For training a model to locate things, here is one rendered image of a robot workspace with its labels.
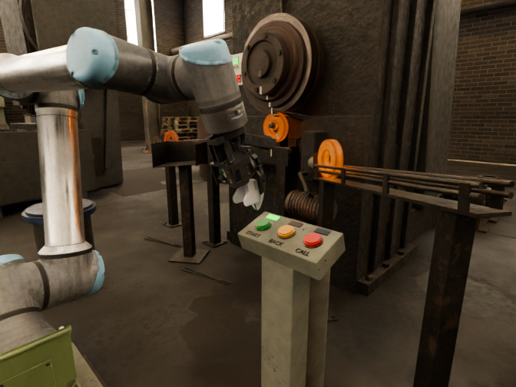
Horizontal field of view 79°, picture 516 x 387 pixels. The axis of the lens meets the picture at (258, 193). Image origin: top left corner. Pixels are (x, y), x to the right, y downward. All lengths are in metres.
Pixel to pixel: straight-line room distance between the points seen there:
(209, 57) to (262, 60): 1.02
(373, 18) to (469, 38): 6.11
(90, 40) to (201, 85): 0.19
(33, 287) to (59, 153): 0.39
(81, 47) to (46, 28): 3.23
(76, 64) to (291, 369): 0.79
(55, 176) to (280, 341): 0.81
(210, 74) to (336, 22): 1.15
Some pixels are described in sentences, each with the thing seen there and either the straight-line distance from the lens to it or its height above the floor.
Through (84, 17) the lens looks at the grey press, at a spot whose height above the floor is 1.85.
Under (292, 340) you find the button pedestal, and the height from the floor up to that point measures 0.35.
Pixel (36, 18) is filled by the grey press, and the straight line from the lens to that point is 3.86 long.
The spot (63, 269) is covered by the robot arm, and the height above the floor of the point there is 0.42.
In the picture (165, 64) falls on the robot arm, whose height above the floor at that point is 0.97.
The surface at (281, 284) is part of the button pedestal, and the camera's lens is 0.77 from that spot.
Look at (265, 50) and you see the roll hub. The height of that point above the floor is 1.17.
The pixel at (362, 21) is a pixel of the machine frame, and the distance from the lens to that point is 1.63.
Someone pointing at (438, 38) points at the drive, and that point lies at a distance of 2.22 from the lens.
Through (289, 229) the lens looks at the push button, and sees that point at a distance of 0.74.
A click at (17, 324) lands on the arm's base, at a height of 0.36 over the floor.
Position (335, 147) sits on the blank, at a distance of 1.23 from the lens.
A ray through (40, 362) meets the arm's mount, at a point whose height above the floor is 0.26.
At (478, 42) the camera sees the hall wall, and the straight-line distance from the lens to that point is 7.62.
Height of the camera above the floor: 0.87
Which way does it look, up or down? 14 degrees down
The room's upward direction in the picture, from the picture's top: straight up
